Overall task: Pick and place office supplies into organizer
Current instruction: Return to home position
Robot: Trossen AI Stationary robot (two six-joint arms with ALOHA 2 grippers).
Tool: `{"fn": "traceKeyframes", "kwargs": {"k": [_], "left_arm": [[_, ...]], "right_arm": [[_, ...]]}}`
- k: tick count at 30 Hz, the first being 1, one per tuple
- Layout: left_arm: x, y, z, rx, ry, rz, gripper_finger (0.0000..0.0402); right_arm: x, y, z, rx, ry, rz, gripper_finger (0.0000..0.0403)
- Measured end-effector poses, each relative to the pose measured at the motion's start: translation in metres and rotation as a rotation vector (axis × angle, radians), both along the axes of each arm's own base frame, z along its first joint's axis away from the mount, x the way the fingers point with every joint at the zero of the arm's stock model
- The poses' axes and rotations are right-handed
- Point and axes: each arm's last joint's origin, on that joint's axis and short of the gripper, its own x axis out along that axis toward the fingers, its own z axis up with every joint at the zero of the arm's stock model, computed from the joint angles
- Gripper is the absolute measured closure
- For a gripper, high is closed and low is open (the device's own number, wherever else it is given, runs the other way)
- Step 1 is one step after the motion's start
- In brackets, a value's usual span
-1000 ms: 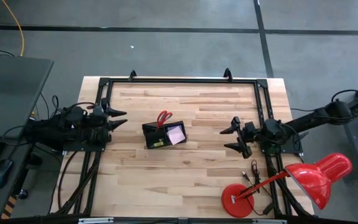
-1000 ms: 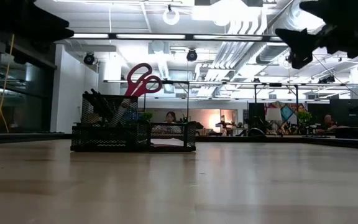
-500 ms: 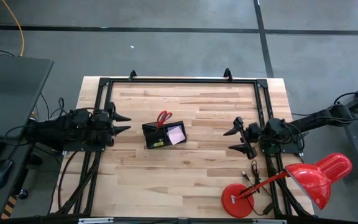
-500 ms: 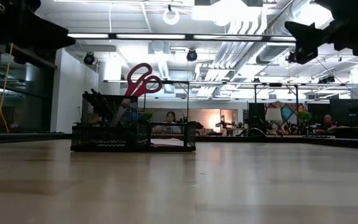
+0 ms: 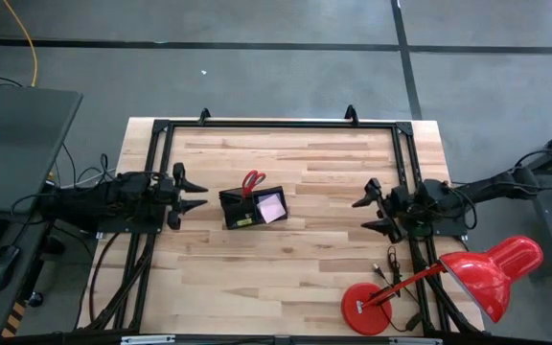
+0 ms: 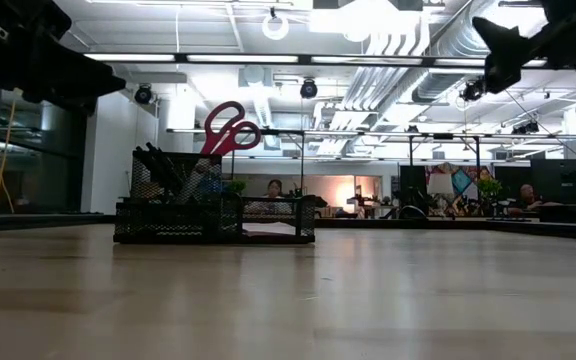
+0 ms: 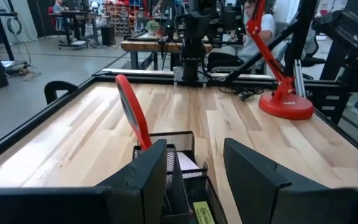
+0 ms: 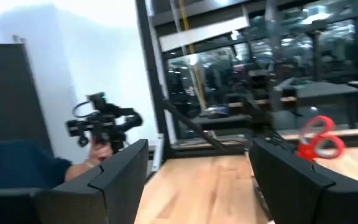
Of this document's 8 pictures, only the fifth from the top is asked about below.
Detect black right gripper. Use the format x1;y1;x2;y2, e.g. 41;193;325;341
351;177;411;244

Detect red desk lamp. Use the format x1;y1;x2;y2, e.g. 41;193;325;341
340;234;544;336

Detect yellow cable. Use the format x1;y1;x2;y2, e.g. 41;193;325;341
1;0;39;88

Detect black rig crossbar silver brackets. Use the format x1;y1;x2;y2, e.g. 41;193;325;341
0;330;552;345

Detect grey side desk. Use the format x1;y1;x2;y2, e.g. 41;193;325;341
0;84;84;336

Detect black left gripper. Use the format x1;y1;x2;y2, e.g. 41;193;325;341
153;162;209;231

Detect black metal table frame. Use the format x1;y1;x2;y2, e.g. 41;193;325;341
77;103;486;336

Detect red handled scissors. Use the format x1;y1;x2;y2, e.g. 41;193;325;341
241;169;267;198

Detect pink sticky note pad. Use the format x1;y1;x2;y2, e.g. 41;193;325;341
255;192;288;225

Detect black mesh desk organizer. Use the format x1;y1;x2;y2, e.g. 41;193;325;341
218;185;289;231

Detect black computer mouse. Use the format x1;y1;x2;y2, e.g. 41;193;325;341
0;244;22;292

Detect black lamp power cord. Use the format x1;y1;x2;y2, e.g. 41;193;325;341
370;244;425;334

